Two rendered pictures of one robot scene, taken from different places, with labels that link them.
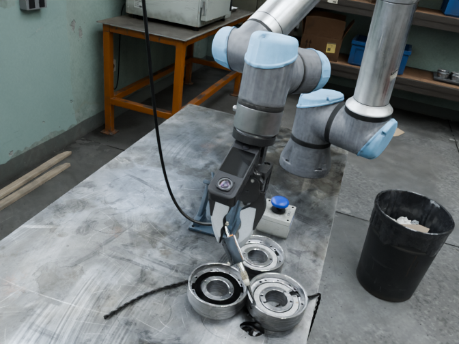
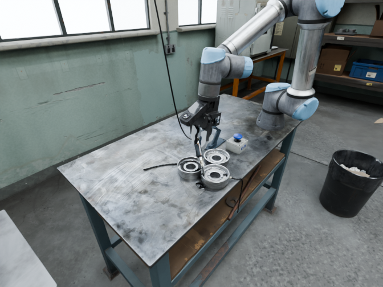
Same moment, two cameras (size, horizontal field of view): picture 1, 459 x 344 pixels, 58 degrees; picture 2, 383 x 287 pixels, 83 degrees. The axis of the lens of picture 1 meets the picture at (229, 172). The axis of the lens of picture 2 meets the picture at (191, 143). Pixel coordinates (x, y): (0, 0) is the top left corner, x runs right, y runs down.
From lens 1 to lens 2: 0.32 m
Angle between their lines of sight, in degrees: 23
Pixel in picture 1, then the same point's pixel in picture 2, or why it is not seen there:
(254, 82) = (202, 70)
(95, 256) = (150, 149)
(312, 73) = (237, 67)
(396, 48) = (310, 56)
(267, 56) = (206, 58)
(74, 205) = (151, 130)
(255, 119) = (203, 88)
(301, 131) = (265, 105)
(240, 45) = not seen: hidden behind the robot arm
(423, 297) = (364, 218)
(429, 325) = (362, 235)
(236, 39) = not seen: hidden behind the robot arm
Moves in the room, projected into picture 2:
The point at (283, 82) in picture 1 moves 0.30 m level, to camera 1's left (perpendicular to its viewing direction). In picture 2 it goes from (215, 70) to (140, 61)
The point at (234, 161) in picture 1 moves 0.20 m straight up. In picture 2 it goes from (194, 107) to (194, 44)
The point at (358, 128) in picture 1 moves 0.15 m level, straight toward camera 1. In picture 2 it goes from (291, 102) to (276, 112)
